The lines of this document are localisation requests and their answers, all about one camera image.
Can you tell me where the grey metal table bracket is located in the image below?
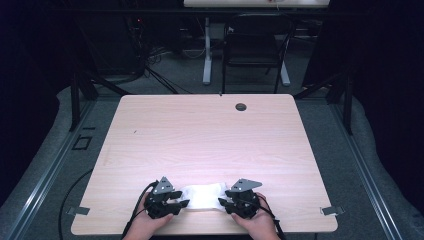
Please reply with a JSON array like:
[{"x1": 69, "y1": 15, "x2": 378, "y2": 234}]
[
  {"x1": 320, "y1": 205, "x2": 346, "y2": 216},
  {"x1": 65, "y1": 206, "x2": 91, "y2": 216}
]

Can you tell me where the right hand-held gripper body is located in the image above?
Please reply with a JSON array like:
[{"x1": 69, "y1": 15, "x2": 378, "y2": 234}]
[{"x1": 224, "y1": 178, "x2": 263, "y2": 220}]

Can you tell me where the black folding chair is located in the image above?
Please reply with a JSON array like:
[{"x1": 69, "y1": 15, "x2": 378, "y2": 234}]
[{"x1": 220, "y1": 13, "x2": 298, "y2": 95}]

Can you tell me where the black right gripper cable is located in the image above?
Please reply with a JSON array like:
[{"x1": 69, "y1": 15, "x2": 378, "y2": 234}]
[{"x1": 257, "y1": 194, "x2": 288, "y2": 240}]

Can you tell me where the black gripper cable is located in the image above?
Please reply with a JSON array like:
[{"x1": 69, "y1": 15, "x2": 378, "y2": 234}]
[
  {"x1": 121, "y1": 180, "x2": 160, "y2": 240},
  {"x1": 257, "y1": 194, "x2": 288, "y2": 240}
]

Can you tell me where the dark computer tower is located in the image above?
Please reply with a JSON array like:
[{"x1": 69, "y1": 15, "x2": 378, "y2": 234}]
[{"x1": 82, "y1": 14, "x2": 145, "y2": 76}]

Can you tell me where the person's right hand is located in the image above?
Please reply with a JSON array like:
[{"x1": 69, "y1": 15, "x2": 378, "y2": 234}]
[{"x1": 231, "y1": 193, "x2": 278, "y2": 240}]

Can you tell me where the black cable on floor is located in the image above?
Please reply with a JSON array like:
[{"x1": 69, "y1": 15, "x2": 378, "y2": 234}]
[{"x1": 57, "y1": 168, "x2": 95, "y2": 240}]

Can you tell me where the bundle of dark cables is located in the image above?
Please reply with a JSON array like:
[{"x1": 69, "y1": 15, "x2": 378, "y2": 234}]
[{"x1": 125, "y1": 16, "x2": 193, "y2": 95}]

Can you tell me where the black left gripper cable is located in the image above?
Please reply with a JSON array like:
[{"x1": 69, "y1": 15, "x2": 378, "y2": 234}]
[{"x1": 121, "y1": 180, "x2": 160, "y2": 240}]

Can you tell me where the white desk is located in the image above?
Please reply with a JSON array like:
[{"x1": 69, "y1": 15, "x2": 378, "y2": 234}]
[{"x1": 182, "y1": 0, "x2": 331, "y2": 87}]

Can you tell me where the black metal stand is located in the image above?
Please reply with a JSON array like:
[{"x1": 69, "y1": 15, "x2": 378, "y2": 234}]
[
  {"x1": 293, "y1": 70, "x2": 355, "y2": 136},
  {"x1": 67, "y1": 70, "x2": 132, "y2": 133}
]

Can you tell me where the aluminium floor rail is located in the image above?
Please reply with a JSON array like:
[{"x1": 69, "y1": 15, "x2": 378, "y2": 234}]
[
  {"x1": 2, "y1": 99, "x2": 98, "y2": 240},
  {"x1": 332, "y1": 99, "x2": 405, "y2": 240}
]

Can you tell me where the person's left hand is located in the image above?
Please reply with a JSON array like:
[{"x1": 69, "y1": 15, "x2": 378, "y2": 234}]
[{"x1": 125, "y1": 195, "x2": 175, "y2": 240}]

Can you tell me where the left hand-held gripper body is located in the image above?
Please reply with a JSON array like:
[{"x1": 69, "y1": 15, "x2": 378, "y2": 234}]
[{"x1": 143, "y1": 176, "x2": 184, "y2": 220}]

